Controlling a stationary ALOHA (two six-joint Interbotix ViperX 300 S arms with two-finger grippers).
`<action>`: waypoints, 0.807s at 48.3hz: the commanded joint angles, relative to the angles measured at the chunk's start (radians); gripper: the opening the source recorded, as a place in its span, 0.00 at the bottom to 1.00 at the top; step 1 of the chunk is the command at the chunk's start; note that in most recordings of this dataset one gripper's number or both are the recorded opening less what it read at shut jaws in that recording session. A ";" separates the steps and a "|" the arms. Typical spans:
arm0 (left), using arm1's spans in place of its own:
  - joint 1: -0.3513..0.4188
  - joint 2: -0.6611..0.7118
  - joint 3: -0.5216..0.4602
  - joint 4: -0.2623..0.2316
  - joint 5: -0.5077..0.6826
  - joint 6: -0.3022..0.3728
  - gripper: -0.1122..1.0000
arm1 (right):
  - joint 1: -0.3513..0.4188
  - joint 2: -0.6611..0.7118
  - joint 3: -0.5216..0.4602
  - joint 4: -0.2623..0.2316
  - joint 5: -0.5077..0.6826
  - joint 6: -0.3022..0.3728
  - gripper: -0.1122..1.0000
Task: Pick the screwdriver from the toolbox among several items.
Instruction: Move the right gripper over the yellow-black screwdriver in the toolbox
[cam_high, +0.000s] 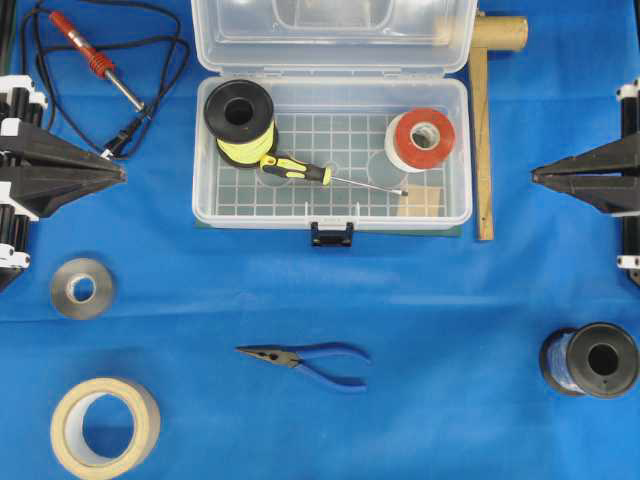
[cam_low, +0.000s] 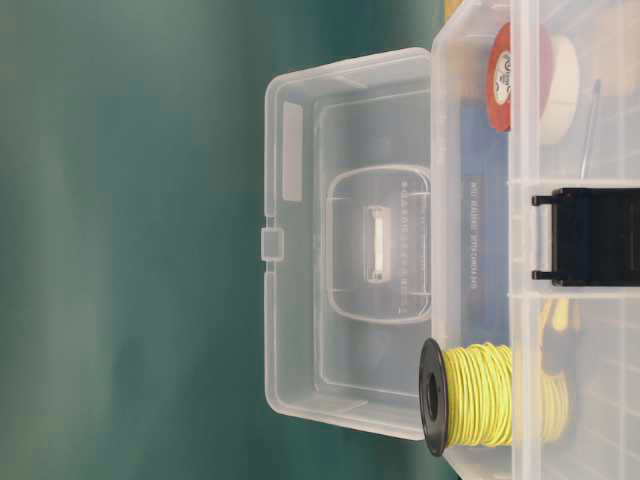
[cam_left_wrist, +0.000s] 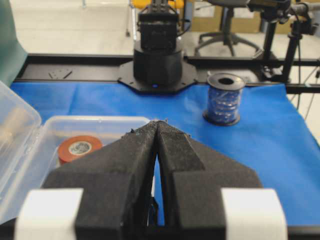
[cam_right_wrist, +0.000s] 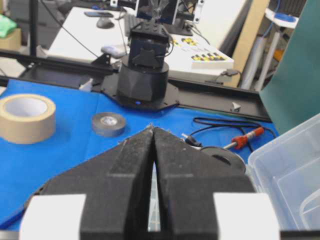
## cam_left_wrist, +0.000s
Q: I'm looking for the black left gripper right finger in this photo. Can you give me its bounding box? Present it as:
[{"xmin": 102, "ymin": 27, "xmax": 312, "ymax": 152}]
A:
[{"xmin": 155, "ymin": 119, "xmax": 288, "ymax": 240}]

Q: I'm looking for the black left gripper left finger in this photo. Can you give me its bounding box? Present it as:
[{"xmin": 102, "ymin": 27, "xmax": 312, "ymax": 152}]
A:
[{"xmin": 14, "ymin": 119, "xmax": 159, "ymax": 240}]

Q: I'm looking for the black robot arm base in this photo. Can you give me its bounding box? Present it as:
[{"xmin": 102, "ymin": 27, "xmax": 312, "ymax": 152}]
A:
[{"xmin": 118, "ymin": 0, "xmax": 198, "ymax": 94}]

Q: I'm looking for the clear plastic toolbox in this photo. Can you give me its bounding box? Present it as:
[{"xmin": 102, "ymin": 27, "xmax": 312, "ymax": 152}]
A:
[{"xmin": 0, "ymin": 83, "xmax": 149, "ymax": 223}]

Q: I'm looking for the orange tape roll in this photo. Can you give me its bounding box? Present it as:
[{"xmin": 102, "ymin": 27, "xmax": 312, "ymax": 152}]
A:
[{"xmin": 57, "ymin": 135, "xmax": 103, "ymax": 165}]

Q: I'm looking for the blue table cloth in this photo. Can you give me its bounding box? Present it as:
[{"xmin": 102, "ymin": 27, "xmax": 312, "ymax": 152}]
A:
[{"xmin": 11, "ymin": 82, "xmax": 320, "ymax": 226}]

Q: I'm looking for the black office chair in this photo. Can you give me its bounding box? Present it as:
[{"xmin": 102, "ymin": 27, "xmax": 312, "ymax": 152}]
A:
[{"xmin": 194, "ymin": 0, "xmax": 261, "ymax": 57}]

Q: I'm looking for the green curtain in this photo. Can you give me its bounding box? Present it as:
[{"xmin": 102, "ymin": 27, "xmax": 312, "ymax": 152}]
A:
[{"xmin": 0, "ymin": 0, "xmax": 28, "ymax": 87}]

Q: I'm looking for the blue wire spool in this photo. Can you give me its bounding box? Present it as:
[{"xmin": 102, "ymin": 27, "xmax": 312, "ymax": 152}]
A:
[{"xmin": 203, "ymin": 72, "xmax": 246, "ymax": 127}]

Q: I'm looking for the black mounting rail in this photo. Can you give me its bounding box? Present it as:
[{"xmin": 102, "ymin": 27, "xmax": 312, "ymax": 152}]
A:
[{"xmin": 15, "ymin": 54, "xmax": 320, "ymax": 94}]

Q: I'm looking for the black camera stand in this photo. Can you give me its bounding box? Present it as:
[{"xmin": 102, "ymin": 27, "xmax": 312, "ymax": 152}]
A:
[{"xmin": 247, "ymin": 0, "xmax": 320, "ymax": 83}]

